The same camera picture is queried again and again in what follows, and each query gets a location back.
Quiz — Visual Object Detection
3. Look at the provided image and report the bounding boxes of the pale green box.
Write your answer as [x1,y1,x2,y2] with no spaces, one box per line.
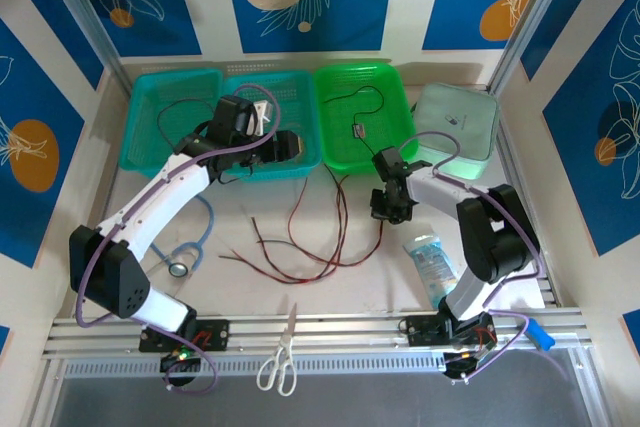
[410,81,501,181]

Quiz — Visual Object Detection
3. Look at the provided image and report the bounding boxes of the white scissors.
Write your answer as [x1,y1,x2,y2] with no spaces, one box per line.
[256,302,300,397]

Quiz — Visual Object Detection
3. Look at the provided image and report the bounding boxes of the blue stethoscope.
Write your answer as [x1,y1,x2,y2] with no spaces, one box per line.
[137,194,217,284]

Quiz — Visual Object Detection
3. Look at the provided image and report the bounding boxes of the blue plastic handle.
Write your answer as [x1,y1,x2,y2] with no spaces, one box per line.
[525,319,556,351]

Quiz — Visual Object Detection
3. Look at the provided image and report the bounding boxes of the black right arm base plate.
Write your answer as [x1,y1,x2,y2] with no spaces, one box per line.
[405,314,454,348]

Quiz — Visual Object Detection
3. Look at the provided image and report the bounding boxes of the green plastic basket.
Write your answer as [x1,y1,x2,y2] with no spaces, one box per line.
[313,61,420,176]

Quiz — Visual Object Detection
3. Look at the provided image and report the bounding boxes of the aluminium rail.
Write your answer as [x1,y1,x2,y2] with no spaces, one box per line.
[42,314,596,363]

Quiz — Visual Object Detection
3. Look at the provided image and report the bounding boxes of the aluminium frame post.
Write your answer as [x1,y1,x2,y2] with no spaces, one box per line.
[492,0,584,91]
[37,0,125,82]

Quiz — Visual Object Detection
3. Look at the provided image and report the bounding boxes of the blue face mask packet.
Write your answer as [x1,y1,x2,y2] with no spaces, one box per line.
[402,232,471,307]

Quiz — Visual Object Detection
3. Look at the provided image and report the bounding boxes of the teal plastic basket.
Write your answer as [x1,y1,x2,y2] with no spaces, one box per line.
[219,69,322,183]
[118,68,224,179]

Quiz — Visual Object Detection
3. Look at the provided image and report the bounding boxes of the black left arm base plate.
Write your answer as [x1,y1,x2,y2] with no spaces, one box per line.
[138,317,231,354]

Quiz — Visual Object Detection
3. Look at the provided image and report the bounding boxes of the thin black cable with module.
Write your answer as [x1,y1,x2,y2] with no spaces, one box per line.
[322,85,385,158]

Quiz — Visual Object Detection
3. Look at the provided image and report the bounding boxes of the grey slotted cable duct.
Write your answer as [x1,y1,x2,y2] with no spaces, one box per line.
[62,350,449,379]

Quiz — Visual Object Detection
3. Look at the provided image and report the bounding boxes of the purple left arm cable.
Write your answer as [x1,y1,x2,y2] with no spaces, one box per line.
[74,82,281,394]

